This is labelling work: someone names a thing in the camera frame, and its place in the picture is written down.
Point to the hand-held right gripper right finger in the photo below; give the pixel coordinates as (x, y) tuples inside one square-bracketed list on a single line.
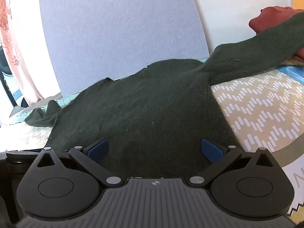
[(211, 150)]

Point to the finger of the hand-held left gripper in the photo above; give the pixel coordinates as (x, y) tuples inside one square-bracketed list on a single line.
[(25, 153)]

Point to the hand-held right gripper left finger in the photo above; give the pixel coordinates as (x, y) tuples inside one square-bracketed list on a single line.
[(98, 149)]

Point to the dark green knitted sweater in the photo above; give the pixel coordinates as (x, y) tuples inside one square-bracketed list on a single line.
[(152, 104)]

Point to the beige patterned bed sheet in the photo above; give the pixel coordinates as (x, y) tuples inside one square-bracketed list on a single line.
[(258, 109)]

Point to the pink patterned curtain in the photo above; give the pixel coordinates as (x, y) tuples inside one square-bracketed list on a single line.
[(14, 52)]

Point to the grey-blue headboard panel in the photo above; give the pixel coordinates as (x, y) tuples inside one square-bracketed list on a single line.
[(123, 26)]

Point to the rust red folded cloth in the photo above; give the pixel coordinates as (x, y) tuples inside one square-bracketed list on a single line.
[(268, 19)]

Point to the black window frame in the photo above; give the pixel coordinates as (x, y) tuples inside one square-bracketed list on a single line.
[(5, 76)]

